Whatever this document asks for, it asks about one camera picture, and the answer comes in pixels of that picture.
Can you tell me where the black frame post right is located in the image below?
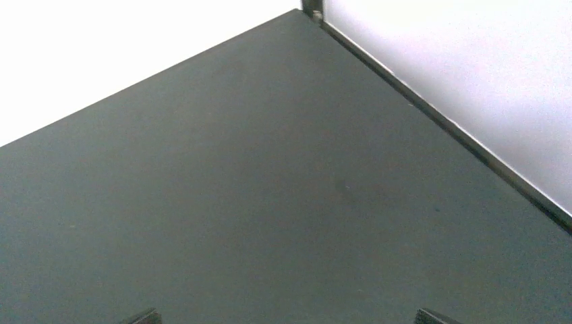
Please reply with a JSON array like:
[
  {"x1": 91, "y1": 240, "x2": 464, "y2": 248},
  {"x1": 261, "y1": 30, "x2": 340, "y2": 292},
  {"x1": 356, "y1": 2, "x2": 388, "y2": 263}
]
[{"x1": 301, "y1": 0, "x2": 324, "y2": 24}]

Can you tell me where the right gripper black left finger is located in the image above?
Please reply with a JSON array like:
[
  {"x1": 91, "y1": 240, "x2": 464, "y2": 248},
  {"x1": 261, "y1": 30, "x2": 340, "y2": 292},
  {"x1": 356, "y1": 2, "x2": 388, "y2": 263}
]
[{"x1": 119, "y1": 308, "x2": 162, "y2": 324}]

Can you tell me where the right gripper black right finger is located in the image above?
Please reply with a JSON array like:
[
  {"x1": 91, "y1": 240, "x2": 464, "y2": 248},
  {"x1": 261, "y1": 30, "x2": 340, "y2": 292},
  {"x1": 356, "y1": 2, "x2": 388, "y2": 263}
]
[{"x1": 414, "y1": 308, "x2": 461, "y2": 324}]

